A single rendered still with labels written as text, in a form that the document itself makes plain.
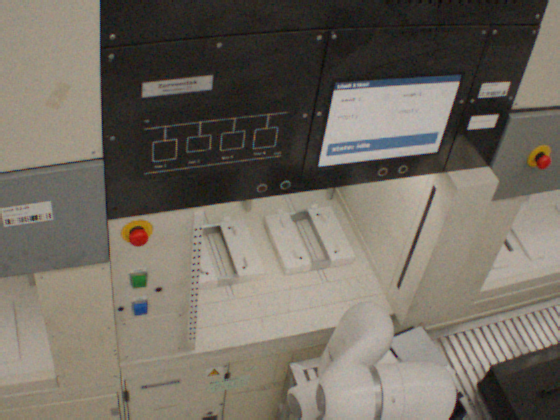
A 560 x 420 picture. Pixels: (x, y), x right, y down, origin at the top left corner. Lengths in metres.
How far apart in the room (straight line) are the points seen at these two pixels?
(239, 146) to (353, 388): 0.54
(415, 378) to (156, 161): 0.62
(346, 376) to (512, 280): 1.24
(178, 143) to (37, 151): 0.26
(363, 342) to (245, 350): 0.82
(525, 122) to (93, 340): 1.13
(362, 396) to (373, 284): 1.04
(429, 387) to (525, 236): 1.34
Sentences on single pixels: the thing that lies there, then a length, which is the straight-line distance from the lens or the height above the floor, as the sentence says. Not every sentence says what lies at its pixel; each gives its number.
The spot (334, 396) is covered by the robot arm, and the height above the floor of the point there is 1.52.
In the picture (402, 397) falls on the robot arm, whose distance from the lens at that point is 1.15.
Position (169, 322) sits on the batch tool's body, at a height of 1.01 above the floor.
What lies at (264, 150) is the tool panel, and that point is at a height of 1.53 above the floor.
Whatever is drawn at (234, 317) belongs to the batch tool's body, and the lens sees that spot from 2.00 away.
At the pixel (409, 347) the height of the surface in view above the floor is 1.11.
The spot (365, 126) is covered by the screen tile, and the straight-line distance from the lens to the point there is 1.50.
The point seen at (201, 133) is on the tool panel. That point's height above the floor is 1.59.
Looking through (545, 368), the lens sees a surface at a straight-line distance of 2.16.
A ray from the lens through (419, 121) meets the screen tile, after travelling 1.56.
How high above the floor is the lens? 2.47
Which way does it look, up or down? 45 degrees down
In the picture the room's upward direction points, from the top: 10 degrees clockwise
